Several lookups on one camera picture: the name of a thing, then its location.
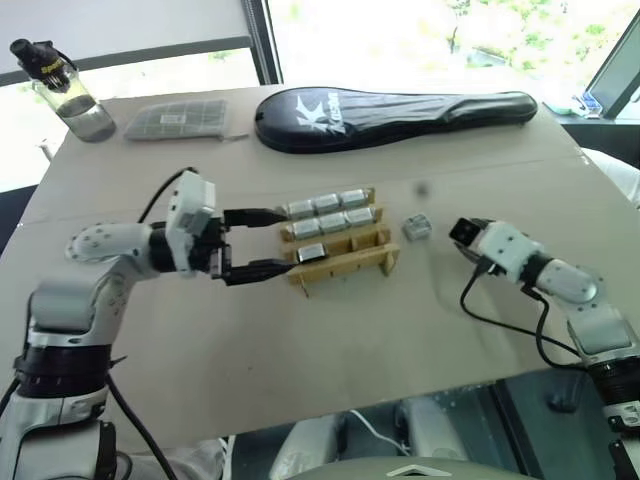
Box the white rounded object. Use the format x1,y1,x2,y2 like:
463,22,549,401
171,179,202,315
581,146,640,212

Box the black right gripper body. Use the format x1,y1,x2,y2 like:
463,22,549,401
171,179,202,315
457,217,496,275

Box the brown cardboard table cover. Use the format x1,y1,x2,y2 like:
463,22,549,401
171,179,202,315
0,84,640,447

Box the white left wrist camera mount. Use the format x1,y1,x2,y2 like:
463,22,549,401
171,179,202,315
166,170,218,278

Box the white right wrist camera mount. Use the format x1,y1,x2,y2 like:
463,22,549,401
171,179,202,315
476,221,545,285

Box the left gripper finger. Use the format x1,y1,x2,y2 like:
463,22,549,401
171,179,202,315
222,206,290,231
221,259,293,288

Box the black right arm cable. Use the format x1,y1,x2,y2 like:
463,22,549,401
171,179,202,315
459,262,591,371

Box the white cable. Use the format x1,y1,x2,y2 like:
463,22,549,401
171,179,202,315
348,408,412,457

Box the grey rounded shape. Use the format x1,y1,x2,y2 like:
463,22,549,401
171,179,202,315
279,413,347,480
397,393,469,459

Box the clear bottle with black cap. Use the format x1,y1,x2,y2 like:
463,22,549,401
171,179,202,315
9,38,118,144

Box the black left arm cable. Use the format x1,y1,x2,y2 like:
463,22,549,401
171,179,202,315
107,167,201,480

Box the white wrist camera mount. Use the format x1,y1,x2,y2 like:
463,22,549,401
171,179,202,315
166,170,218,278
476,221,545,285

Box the dark rounded shape with chevron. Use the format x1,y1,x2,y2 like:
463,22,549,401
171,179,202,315
294,451,529,480

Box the black racket cover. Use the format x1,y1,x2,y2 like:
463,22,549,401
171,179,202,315
253,85,539,154

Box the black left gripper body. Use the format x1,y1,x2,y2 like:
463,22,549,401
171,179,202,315
188,212,234,282

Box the wooden slotted rack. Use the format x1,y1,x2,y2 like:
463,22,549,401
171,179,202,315
277,186,402,300

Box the grey mesh pouch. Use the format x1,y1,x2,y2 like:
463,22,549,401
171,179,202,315
122,98,250,144

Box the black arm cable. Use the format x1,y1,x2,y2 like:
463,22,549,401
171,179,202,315
107,167,201,480
459,262,591,371

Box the dark framed monitor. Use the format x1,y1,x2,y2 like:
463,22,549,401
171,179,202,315
582,22,640,122

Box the loose silver metal block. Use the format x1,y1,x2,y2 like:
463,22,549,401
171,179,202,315
402,213,433,243

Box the green and blue papers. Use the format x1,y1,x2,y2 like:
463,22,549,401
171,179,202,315
543,93,604,119

